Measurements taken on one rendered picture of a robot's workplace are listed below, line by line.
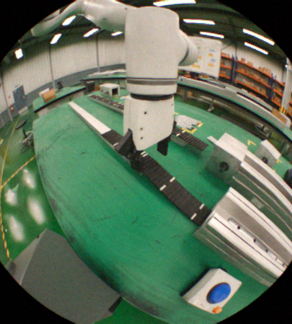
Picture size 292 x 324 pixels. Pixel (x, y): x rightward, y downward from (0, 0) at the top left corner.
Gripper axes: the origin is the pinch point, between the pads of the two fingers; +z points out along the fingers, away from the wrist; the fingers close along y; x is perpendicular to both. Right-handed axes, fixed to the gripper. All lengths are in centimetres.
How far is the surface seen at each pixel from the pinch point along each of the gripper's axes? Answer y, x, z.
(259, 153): -34.8, 25.9, 0.8
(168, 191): 1.3, 7.9, 4.5
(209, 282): 12.2, 27.5, 0.2
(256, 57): -1055, -26, -300
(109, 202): 13.5, 0.4, 6.2
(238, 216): -2.2, 24.7, 0.4
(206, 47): -275, -112, -84
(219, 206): -2.0, 19.7, 1.7
